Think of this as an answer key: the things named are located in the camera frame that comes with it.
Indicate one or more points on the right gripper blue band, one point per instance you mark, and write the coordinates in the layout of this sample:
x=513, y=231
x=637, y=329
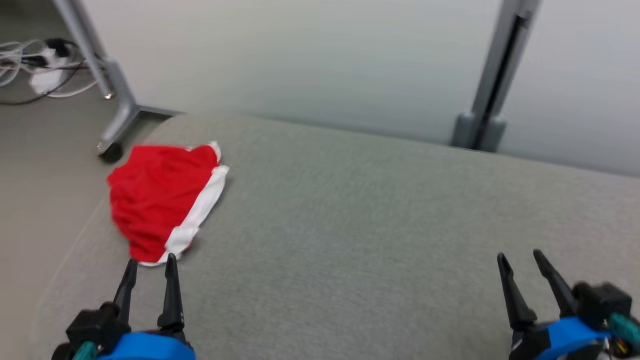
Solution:
x=570, y=337

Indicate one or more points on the red shorts with white band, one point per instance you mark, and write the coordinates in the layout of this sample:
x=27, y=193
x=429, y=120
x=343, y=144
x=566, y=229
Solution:
x=155, y=200

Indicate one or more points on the black power plug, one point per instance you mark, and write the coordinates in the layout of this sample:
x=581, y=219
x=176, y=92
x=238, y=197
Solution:
x=59, y=46

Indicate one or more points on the grey metal partition post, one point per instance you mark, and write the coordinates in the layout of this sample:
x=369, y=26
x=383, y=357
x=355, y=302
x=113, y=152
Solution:
x=492, y=75

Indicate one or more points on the grey metal stand frame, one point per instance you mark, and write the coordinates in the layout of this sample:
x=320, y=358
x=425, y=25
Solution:
x=117, y=100

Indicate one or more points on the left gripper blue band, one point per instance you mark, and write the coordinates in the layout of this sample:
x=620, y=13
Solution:
x=95, y=325

